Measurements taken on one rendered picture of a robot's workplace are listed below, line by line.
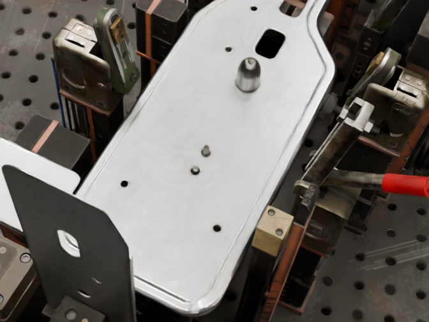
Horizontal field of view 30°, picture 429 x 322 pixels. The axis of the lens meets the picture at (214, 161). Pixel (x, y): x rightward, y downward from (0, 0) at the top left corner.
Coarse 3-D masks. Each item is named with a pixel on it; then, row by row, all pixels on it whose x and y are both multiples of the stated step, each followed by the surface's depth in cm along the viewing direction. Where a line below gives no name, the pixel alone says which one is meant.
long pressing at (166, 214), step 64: (256, 0) 116; (320, 0) 117; (192, 64) 110; (320, 64) 112; (128, 128) 104; (192, 128) 105; (256, 128) 106; (128, 192) 100; (192, 192) 100; (256, 192) 101; (192, 256) 96
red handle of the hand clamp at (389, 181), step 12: (324, 180) 94; (336, 180) 93; (348, 180) 92; (360, 180) 91; (372, 180) 90; (384, 180) 89; (396, 180) 88; (408, 180) 87; (420, 180) 86; (396, 192) 88; (408, 192) 87; (420, 192) 86
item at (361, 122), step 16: (320, 112) 83; (336, 112) 83; (352, 112) 84; (368, 112) 82; (336, 128) 88; (352, 128) 81; (368, 128) 82; (336, 144) 85; (352, 144) 84; (320, 160) 89; (336, 160) 87; (304, 176) 93; (320, 176) 92
